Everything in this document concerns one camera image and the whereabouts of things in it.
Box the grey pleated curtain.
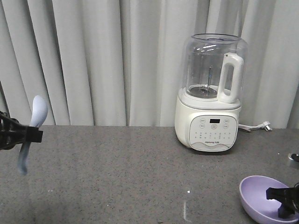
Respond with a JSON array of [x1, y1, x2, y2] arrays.
[[0, 0, 299, 128]]

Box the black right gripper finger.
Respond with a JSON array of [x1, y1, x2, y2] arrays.
[[266, 183, 299, 219]]

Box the white blender with clear jar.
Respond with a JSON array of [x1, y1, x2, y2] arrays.
[[174, 34, 248, 152]]

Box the light blue plastic spoon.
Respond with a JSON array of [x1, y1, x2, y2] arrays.
[[17, 95, 48, 175]]

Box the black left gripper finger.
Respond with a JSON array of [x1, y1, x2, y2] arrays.
[[0, 112, 43, 150]]

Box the white blender power cord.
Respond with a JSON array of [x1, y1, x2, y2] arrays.
[[237, 120, 273, 133]]

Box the purple plastic bowl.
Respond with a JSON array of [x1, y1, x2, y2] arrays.
[[239, 175, 299, 224]]

